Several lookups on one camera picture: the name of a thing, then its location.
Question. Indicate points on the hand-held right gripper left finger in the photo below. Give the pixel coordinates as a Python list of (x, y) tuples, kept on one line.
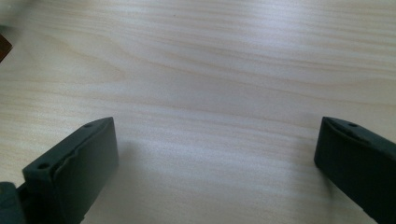
[(81, 174)]

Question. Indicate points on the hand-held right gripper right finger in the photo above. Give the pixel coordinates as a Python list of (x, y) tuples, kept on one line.
[(358, 165)]

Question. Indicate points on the brown object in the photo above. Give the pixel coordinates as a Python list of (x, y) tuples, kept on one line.
[(3, 48)]

